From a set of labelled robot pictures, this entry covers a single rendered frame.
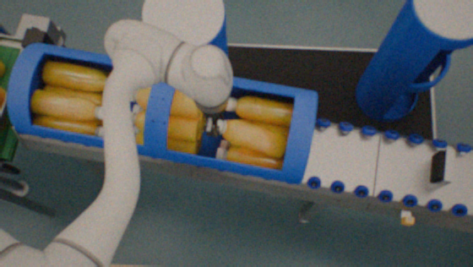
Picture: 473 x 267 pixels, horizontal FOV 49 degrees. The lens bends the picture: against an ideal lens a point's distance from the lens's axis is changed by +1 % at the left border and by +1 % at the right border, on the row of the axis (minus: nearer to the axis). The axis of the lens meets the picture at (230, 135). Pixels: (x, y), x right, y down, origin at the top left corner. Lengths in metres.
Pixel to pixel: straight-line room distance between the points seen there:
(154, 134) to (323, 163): 0.58
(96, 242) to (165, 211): 1.80
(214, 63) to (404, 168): 0.93
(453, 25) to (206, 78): 1.07
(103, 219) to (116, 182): 0.08
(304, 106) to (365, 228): 1.31
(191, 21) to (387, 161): 0.80
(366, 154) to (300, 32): 1.31
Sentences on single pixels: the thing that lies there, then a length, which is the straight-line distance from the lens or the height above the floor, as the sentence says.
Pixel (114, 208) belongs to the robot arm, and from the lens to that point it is 0.89.
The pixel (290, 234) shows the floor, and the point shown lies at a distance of 2.61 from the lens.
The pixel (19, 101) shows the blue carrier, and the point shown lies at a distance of 1.60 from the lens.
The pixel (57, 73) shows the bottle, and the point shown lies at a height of 1.14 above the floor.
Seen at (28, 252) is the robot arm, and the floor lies 1.80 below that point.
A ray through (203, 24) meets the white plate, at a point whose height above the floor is 1.04.
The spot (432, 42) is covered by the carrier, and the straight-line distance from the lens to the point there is 1.91.
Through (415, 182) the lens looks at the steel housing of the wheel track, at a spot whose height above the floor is 0.93.
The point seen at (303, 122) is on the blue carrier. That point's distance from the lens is 1.43.
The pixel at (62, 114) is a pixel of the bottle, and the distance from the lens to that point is 1.61.
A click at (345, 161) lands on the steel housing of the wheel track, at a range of 1.74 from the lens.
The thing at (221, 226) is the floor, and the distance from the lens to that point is 2.60.
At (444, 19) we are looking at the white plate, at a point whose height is 1.04.
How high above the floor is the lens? 2.59
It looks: 74 degrees down
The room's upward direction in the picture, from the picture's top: 4 degrees counter-clockwise
